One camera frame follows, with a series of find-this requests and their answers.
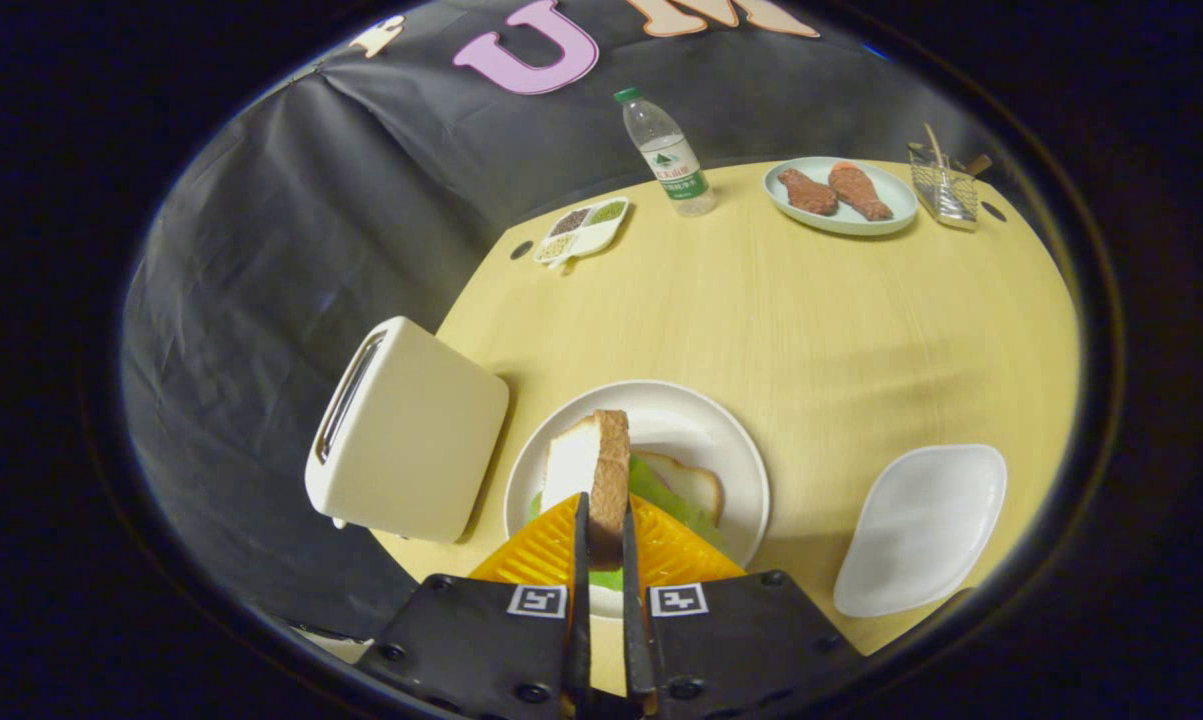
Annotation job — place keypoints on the fried chicken piece orange tip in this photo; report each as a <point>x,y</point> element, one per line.
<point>859,192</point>

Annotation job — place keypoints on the thick toast slice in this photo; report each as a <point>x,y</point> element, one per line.
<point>696,485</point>

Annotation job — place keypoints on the white toaster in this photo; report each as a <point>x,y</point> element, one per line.
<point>411,440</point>

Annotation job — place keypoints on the black backdrop cloth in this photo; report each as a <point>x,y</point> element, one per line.
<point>291,250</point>

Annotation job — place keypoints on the round white plate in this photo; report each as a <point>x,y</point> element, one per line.
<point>681,420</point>

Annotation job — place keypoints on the brown fried chicken piece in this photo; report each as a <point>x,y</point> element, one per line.
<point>809,193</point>

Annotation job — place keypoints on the clear water bottle green cap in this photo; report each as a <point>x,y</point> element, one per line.
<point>671,160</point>

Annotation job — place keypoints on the wooden utensils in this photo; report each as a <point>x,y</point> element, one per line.
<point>933,145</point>

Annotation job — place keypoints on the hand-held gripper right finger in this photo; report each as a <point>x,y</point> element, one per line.
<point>636,640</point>

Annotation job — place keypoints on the green lettuce leaf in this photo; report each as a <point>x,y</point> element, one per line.
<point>661,495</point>

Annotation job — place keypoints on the white leaf-shaped plate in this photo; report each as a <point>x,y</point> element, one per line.
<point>921,530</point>

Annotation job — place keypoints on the plain bread slice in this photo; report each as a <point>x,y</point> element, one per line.
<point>573,465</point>

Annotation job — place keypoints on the white divided grain dish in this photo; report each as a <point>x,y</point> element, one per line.
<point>581,230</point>

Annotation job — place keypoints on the pale blue oval plate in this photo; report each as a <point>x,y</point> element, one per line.
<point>901,195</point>

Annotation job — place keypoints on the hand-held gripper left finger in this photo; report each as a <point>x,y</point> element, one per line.
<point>581,620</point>

